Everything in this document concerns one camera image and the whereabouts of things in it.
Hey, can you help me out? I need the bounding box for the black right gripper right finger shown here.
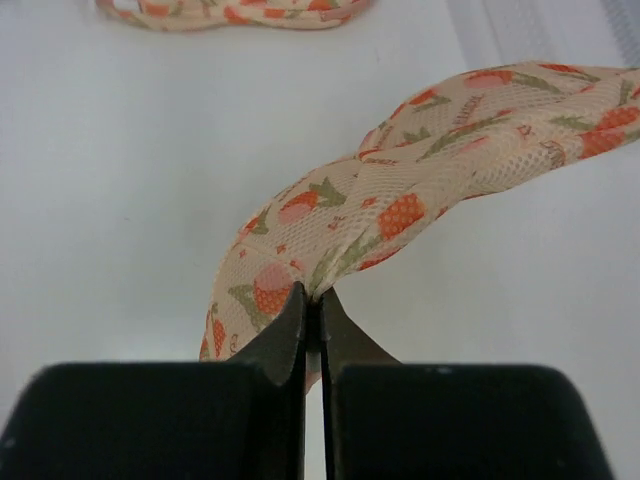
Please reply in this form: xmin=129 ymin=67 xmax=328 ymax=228
xmin=309 ymin=290 xmax=614 ymax=479

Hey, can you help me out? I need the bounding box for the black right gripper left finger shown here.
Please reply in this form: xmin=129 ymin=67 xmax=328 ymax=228
xmin=1 ymin=284 xmax=306 ymax=479

